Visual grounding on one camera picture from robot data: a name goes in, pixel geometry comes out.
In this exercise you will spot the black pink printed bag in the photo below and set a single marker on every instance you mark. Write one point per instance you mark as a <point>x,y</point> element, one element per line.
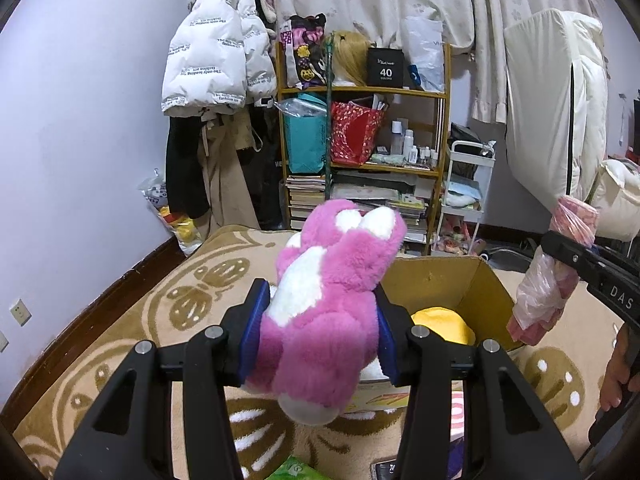
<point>302,39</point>

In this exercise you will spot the black Face tissue pack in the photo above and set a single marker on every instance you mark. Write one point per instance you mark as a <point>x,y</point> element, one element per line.
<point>383,469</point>

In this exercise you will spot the pink swirl roll plush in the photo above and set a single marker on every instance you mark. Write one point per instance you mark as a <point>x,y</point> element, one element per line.
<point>457,424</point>

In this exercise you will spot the beige hanging trousers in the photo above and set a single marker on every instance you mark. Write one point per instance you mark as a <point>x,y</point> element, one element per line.
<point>227,197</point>

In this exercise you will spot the red patterned bag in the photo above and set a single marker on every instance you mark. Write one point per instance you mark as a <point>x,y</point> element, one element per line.
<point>354,129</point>

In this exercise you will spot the clear plastic bag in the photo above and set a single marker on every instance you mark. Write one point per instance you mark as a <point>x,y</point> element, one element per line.
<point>424,52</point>

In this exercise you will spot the pink and white plush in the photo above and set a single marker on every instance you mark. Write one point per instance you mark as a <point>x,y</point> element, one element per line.
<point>320,329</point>

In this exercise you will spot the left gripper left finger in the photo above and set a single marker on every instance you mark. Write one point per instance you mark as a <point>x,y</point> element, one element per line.
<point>126,434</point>

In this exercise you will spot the black box with 40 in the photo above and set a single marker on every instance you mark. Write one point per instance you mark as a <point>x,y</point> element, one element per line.
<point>385,67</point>

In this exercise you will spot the teal bag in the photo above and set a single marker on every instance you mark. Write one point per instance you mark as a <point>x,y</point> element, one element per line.
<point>305,133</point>

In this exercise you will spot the blonde wig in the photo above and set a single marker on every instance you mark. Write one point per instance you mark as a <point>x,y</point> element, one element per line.
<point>349,52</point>

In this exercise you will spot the white puffer jacket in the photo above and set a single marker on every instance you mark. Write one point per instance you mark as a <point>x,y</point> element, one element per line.
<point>218,60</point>

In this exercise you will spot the wooden bookshelf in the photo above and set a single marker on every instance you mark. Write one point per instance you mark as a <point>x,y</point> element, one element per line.
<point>406,168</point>

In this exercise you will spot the cardboard box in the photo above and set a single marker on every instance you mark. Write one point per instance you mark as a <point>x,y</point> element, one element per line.
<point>466,285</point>

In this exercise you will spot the pink soft package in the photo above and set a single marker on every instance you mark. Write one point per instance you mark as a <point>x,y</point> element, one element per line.
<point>547,284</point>

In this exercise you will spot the green tissue pack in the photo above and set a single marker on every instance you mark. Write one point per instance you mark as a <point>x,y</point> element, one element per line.
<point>294,469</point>

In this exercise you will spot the white rolling cart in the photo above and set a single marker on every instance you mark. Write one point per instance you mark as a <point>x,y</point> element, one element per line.
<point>463,198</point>

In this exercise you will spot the yellow plush toy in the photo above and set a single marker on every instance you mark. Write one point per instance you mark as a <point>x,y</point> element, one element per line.
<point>447,323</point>

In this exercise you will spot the white wall socket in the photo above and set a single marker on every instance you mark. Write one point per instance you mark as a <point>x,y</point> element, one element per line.
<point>20,312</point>

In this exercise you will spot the beige patterned carpet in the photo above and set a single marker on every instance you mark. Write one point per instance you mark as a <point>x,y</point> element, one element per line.
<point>565,369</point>

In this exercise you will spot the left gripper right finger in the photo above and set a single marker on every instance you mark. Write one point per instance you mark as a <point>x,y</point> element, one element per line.
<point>508,433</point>

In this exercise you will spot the person's right hand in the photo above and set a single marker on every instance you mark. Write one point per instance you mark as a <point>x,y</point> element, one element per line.
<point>617,374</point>

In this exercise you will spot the cream hanging coat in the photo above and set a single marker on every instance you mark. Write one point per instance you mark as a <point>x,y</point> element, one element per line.
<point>558,117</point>

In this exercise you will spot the stack of books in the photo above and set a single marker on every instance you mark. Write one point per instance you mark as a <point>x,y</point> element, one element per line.
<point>303,193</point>

